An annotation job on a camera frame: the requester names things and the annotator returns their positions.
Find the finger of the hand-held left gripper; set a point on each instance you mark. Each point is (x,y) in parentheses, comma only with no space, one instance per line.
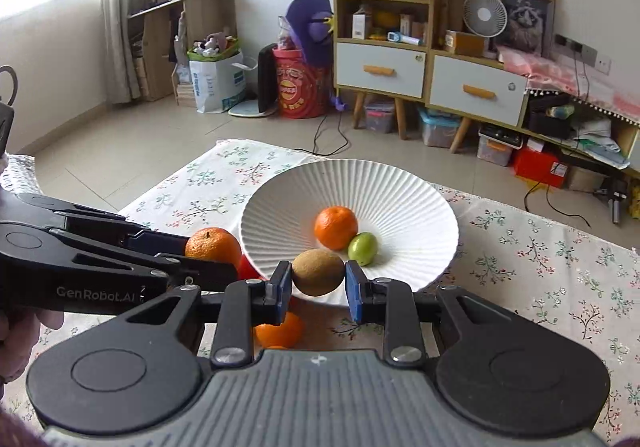
(210,277)
(160,243)

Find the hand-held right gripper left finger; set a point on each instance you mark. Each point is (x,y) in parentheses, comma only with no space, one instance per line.
(282,294)

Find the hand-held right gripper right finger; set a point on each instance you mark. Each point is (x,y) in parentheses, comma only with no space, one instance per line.
(355,297)

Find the orange mandarin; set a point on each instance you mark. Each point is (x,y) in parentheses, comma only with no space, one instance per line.
(286,333)
(335,227)
(212,247)

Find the brown kiwi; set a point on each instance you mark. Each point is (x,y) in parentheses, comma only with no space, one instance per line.
(317,273)

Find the white ribbed plate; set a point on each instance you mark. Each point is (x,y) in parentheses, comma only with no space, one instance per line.
(395,204)

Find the person's left hand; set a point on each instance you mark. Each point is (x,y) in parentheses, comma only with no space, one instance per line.
(17,342)

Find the small red fruit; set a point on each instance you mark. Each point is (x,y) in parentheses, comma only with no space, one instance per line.
(247,270)

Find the small green fruit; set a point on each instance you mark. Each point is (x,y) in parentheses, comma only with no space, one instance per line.
(362,249)

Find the bubble wrap sheet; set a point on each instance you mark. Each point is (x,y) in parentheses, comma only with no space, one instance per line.
(17,174)

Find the stack of books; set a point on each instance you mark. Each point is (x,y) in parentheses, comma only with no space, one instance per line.
(186,97)

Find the dark maroon clothing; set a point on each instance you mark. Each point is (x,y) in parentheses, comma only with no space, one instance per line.
(15,429)

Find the white paper bag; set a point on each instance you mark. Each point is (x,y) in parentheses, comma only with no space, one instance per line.
(215,82)

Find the floral tablecloth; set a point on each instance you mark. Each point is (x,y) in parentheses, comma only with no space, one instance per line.
(525,267)

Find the clear storage box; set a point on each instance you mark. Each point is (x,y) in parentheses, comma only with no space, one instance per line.
(380,119)

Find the clear box with blue lid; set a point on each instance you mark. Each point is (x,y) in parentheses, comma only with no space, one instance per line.
(439,132)

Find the black panel on white base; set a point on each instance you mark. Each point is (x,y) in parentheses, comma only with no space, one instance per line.
(266,77)

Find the clear box with black lid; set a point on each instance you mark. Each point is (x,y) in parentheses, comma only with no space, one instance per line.
(495,152)

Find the plush toys in bag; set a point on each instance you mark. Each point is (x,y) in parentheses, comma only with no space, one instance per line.
(212,44)

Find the red printed bucket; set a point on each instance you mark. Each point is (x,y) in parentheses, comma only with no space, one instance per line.
(300,87)

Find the red box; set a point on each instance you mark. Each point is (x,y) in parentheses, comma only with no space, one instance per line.
(537,167)

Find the tall wooden shelf cabinet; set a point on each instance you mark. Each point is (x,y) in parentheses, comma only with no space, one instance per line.
(380,69)

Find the wooden bookshelf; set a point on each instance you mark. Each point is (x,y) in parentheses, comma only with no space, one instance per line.
(210,12)

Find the low wooden drawer cabinet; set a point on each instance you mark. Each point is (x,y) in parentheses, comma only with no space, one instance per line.
(450,79)

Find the light curtain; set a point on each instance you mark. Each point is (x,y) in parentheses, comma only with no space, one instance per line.
(120,2)

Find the black case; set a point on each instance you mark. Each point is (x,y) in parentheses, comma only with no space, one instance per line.
(547,122)

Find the white infrared thermometer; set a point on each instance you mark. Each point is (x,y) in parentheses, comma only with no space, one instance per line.
(405,39)

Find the white carton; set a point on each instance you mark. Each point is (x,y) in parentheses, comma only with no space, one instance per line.
(360,27)

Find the brown cardboard box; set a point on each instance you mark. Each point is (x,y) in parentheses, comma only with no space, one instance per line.
(465,44)

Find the purple plush toy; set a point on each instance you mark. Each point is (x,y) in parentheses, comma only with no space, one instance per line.
(310,12)

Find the black handheld device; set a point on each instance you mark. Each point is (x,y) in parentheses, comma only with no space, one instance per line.
(616,207)

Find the yellow green bundle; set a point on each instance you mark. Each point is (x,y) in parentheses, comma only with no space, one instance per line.
(560,112)

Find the yellow round object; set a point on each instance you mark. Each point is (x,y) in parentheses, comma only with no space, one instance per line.
(386,20)

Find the small brown box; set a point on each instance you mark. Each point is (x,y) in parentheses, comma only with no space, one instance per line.
(406,22)

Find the white plastic bags pile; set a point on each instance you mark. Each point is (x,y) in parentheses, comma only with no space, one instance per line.
(597,132)

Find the small white desk fan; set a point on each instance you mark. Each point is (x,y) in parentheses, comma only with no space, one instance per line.
(484,14)

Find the pink cloth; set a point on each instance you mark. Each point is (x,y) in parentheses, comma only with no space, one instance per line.
(575,77)

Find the long wooden stand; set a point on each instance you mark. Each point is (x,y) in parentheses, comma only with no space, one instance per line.
(631,142)

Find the framed cat picture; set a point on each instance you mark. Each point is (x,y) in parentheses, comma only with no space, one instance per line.
(530,17)

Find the wall socket with black plugs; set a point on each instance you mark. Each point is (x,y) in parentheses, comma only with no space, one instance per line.
(587,56)

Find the white wall socket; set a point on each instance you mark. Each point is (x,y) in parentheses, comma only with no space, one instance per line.
(604,63)

